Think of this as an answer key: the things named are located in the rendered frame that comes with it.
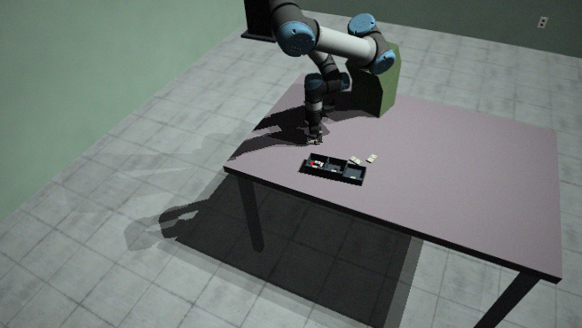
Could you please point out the white domino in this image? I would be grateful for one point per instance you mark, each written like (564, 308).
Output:
(371, 158)
(355, 160)

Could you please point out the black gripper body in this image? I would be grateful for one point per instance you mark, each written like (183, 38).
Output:
(313, 114)

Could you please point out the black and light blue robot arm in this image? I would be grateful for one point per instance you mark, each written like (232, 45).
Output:
(294, 35)

